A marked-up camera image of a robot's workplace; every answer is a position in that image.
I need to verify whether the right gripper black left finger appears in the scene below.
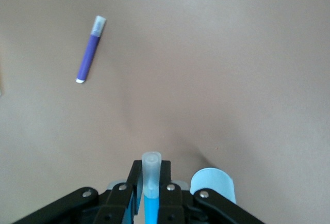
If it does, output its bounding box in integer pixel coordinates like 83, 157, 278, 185
10, 159, 143, 224

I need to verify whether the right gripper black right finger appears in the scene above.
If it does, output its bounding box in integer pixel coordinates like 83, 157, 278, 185
156, 160, 266, 224

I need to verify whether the blue highlighter marker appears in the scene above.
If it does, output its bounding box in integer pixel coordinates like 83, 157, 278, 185
141, 152, 163, 224

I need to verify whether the purple highlighter marker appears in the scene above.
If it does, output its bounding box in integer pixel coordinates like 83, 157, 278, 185
75, 15, 108, 85

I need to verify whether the light blue plastic cup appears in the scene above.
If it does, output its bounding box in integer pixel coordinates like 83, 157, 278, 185
190, 167, 237, 205

